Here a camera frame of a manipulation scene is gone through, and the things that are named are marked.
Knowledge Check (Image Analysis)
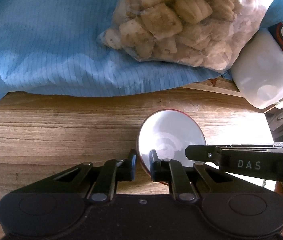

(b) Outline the large white red-rimmed bowl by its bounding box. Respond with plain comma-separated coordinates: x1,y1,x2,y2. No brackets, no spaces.
136,109,206,174

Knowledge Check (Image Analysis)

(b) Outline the small glass jar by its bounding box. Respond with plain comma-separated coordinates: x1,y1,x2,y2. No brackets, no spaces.
265,108,283,140

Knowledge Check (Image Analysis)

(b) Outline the white jar blue lid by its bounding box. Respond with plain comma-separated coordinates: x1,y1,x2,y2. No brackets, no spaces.
231,22,283,109

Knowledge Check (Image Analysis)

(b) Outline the clear bag of snacks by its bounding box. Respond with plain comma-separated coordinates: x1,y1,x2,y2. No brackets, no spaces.
99,0,274,73

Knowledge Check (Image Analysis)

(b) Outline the blue cloth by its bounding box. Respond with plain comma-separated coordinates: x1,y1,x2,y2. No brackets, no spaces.
0,0,283,123

